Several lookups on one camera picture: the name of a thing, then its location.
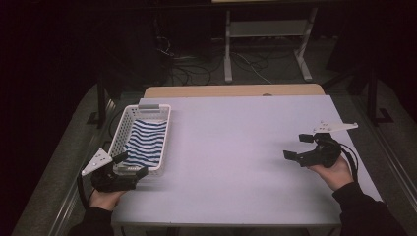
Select white perforated plastic basket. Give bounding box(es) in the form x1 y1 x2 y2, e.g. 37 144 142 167
107 103 172 177

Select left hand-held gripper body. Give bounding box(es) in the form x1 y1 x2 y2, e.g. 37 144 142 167
81 147 140 194

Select person's right hand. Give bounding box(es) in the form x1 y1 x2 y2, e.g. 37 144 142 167
307 154 355 193

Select grey metal table frame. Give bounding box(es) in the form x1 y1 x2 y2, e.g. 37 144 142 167
223 7 319 84

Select person's left hand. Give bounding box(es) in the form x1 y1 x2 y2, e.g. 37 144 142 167
89 189 128 211

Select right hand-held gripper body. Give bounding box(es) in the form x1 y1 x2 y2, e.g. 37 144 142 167
296 120 359 169

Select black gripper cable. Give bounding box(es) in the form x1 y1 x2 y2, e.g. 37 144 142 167
76 171 91 211
339 143 360 182

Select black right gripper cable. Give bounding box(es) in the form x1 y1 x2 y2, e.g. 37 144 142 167
339 143 360 182

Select black metal stand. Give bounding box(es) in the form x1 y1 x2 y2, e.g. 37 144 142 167
366 63 395 127
86 78 108 130

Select blue white striped cloth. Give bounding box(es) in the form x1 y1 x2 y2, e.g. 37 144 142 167
122 119 168 168

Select wooden table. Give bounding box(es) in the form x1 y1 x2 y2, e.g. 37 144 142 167
143 83 327 99

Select white floor cable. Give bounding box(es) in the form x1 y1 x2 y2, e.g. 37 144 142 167
231 51 273 86

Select black floor cables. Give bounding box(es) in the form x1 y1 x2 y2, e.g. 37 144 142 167
153 33 227 87

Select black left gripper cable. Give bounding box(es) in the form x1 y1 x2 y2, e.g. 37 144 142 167
76 171 91 211

